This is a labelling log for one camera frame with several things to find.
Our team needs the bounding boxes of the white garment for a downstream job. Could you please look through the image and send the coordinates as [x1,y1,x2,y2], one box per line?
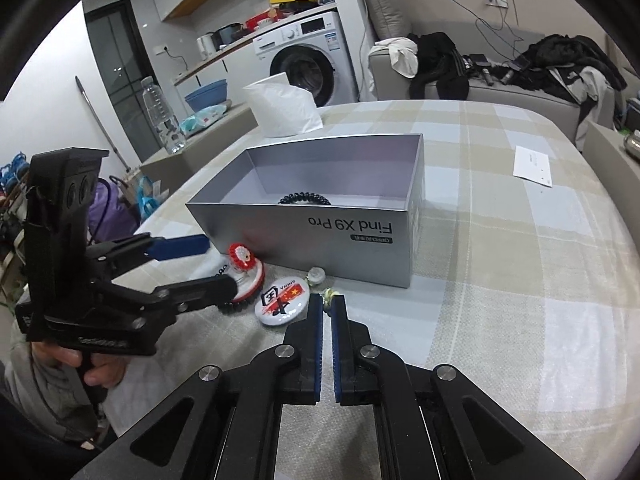
[369,37,419,79]

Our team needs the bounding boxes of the black bead bracelet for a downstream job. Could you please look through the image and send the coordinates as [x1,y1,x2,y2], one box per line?
[276,190,332,207]

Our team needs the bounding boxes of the red white round case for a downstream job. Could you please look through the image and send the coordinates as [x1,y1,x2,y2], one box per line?
[217,243,266,314]

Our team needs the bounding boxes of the blue cable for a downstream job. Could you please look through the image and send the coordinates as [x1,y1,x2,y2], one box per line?
[384,0,526,61]

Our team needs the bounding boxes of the clear plastic water bottle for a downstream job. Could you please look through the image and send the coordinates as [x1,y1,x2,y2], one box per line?
[141,76,186,154]

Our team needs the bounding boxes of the small round white cap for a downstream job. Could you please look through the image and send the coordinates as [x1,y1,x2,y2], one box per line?
[306,266,326,287]

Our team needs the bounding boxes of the wall power socket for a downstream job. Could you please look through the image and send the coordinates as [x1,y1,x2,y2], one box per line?
[484,0,509,10]

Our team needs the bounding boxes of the white electric kettle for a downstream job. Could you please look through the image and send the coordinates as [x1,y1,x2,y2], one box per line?
[196,32,217,60]

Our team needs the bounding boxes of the purple bag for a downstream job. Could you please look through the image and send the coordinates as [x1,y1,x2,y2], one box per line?
[88,178,140,244]

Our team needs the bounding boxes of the blue plastic basin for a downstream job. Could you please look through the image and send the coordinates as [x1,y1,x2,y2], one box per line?
[184,79,228,113]

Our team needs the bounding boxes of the small yellow earrings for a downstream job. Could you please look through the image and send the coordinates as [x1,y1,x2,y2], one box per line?
[321,288,336,313]

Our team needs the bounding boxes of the grey sofa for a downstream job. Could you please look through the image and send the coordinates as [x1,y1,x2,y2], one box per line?
[368,45,614,144]

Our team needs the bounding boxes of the person's left hand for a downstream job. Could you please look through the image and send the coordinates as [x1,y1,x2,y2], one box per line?
[31,342,129,388]

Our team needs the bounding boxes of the black white jacket pile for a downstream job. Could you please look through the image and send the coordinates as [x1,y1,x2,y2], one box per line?
[502,34,627,150]

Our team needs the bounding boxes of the silver metal case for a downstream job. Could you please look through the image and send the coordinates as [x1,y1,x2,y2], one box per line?
[623,130,640,162]

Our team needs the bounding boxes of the checked tablecloth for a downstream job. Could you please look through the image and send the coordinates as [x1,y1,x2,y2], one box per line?
[104,101,639,479]

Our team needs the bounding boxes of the white paper card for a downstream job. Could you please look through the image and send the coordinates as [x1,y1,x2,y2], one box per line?
[512,146,552,188]

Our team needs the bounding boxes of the black garment on sofa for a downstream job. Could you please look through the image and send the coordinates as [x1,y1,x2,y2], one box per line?
[408,32,470,101]

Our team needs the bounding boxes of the grey phone box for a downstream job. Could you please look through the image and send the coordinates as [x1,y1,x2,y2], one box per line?
[186,133,425,288]

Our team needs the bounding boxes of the wet wipes pack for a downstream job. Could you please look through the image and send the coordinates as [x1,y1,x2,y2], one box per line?
[180,103,228,138]

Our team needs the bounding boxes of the blue plastic bag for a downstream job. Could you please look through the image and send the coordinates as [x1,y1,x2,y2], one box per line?
[136,176,162,221]

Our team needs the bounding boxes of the mop handle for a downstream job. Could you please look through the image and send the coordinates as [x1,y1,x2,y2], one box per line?
[74,75,132,174]

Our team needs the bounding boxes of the grey cushion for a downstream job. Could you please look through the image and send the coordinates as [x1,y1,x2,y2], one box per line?
[366,0,411,40]

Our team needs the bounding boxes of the white washing machine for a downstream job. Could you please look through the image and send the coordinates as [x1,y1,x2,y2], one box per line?
[253,10,357,107]

